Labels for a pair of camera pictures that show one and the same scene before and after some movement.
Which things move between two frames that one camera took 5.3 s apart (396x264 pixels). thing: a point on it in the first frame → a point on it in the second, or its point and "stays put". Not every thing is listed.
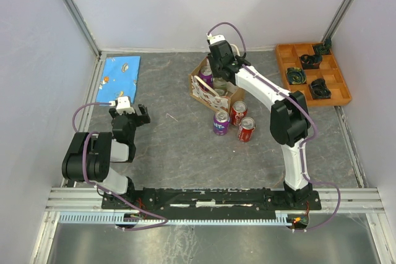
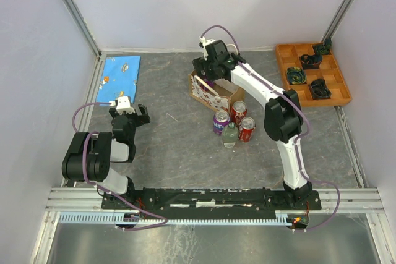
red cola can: (246, 126) stays put
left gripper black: (143, 119) stays put
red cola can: (239, 110) stays put
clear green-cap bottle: (219, 85) → (229, 135)
